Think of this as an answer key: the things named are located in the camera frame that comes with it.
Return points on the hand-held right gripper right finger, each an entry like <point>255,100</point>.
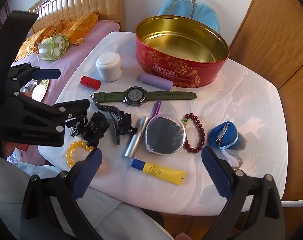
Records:
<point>214,172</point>

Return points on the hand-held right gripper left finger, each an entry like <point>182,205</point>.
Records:
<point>89,172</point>

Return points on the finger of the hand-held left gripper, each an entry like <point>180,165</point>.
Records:
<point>47,74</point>
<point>36,122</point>

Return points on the blue plush coin purse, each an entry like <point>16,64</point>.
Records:
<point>224,135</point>

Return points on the black pearl hair bow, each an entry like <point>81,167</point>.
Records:
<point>77,123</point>

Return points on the black ribbon hair bow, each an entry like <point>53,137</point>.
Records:
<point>127,122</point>
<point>96,127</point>

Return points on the yellow cream tube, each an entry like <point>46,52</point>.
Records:
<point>161,172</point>

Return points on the black hair claw clip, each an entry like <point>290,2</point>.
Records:
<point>115,120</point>

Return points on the silver tube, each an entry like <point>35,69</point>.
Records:
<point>136,137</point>

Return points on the white cream jar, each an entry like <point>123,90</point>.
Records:
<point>107,67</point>

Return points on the clear compact case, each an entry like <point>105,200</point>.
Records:
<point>165,135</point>

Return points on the red oval tin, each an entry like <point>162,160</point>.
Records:
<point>181,70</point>

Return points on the round mirror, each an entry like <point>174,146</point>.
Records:
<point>40,90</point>

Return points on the purple curtain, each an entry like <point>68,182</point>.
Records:
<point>1,17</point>

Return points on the cabbage plush toy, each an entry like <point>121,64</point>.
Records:
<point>52,47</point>

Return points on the small red cylinder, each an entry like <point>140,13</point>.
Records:
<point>90,82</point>

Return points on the orange pillow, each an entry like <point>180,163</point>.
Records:
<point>76,27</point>

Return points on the tan padded headboard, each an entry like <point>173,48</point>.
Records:
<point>74,2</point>

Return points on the small purple pen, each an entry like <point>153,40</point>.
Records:
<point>156,108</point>

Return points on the green digital wristwatch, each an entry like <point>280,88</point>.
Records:
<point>134,96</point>

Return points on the lilac stick tube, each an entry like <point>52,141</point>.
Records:
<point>156,82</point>

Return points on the wooden wardrobe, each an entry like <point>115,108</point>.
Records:
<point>279,30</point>

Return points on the light blue chair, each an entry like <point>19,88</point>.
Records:
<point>206,12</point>

